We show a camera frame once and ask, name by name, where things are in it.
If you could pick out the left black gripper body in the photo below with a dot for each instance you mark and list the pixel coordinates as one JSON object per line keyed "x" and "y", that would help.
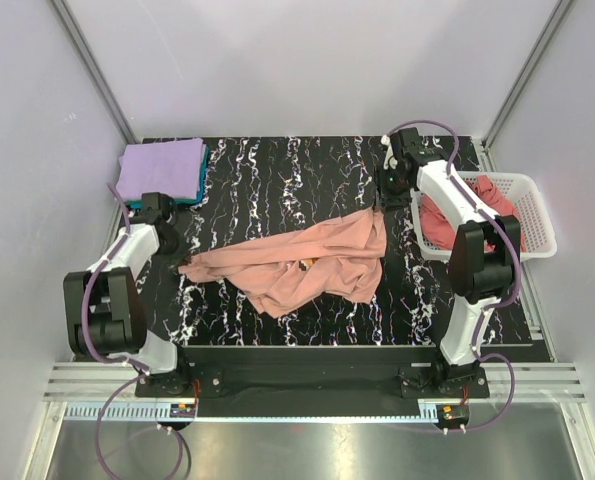
{"x": 171, "y": 250}

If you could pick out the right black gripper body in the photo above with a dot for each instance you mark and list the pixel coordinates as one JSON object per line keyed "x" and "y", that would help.
{"x": 392, "y": 192}

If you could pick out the pink printed t shirt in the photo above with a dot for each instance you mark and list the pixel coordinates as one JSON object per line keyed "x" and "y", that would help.
{"x": 281, "y": 273}

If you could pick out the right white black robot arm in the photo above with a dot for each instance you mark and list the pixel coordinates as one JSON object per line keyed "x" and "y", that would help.
{"x": 484, "y": 264}

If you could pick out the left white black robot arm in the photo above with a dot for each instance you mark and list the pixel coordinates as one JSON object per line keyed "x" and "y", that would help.
{"x": 105, "y": 318}

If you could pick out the teal folded t shirt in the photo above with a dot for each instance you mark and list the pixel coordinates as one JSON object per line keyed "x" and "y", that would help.
{"x": 202, "y": 175}

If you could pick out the red crumpled t shirt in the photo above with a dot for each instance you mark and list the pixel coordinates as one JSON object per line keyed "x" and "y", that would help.
{"x": 436, "y": 228}

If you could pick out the purple folded t shirt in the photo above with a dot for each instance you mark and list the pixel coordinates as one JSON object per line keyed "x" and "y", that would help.
{"x": 159, "y": 167}

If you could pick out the white plastic laundry basket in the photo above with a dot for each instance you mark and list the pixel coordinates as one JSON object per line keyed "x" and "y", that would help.
{"x": 523, "y": 193}

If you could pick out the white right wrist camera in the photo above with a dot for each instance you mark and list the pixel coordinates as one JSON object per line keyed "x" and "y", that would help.
{"x": 392, "y": 146}

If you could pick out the left white cable duct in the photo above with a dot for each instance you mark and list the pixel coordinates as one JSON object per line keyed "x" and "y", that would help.
{"x": 139, "y": 411}

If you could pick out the white cable duct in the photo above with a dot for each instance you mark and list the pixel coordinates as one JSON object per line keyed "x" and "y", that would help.
{"x": 428, "y": 411}
{"x": 139, "y": 411}

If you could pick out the right white cable duct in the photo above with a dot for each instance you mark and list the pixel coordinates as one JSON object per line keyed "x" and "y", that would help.
{"x": 428, "y": 411}

